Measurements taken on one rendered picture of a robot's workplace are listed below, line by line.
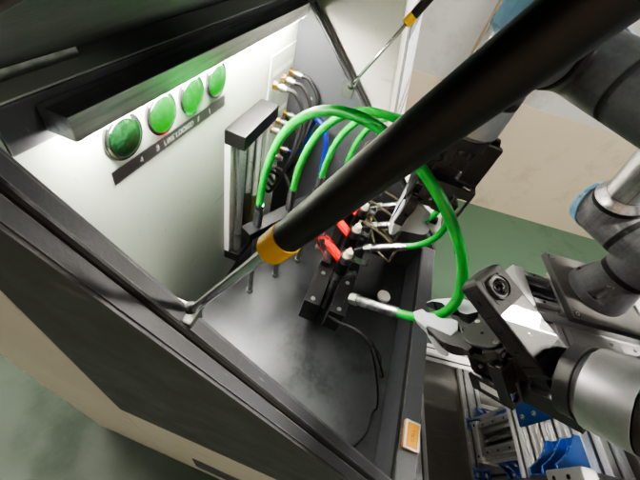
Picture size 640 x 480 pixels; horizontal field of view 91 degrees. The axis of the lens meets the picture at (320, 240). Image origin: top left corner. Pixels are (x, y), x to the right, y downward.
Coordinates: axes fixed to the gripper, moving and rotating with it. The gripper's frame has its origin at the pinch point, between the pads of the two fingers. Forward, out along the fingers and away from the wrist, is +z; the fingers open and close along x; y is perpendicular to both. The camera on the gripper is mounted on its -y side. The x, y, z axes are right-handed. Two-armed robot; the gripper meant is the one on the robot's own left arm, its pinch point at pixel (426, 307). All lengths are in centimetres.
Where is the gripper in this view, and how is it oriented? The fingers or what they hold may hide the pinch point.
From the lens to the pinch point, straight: 50.3
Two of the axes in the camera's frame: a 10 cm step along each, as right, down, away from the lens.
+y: 3.8, 8.9, 2.6
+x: 8.2, -4.6, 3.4
